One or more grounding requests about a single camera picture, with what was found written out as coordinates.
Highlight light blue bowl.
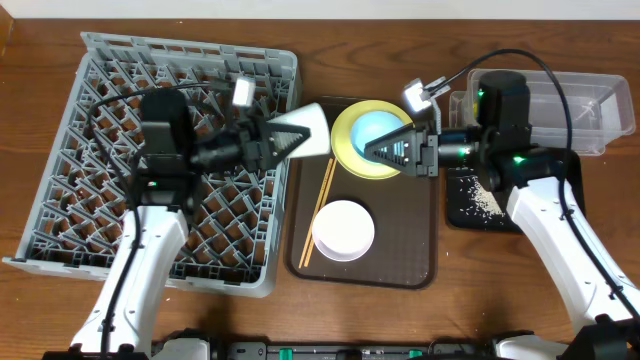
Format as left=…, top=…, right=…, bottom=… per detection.
left=350, top=111, right=404, bottom=157

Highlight white small cup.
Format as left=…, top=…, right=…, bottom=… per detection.
left=273, top=103, right=331, bottom=158

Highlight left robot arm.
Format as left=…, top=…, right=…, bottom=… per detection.
left=43, top=84, right=330, bottom=359

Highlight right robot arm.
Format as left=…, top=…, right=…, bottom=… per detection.
left=364, top=70, right=639, bottom=359

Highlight black waste tray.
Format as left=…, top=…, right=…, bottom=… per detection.
left=446, top=147, right=584, bottom=237

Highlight grey dishwasher rack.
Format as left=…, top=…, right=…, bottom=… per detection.
left=7, top=32, right=302, bottom=298

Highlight wooden chopstick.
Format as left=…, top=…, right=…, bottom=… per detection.
left=303, top=158, right=338, bottom=268
left=298, top=157, right=334, bottom=269

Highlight yellow plate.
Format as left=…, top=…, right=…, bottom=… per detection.
left=331, top=100, right=414, bottom=180

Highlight rice and food scraps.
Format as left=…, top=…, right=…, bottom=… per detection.
left=465, top=176, right=503, bottom=219

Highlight pink plate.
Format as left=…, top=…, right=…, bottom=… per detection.
left=311, top=200, right=375, bottom=262

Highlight dark brown serving tray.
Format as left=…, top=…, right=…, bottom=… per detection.
left=284, top=95, right=440, bottom=291

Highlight clear plastic bin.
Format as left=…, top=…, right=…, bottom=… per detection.
left=449, top=69, right=636, bottom=156

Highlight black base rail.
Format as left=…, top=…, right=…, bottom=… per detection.
left=149, top=327, right=571, bottom=360

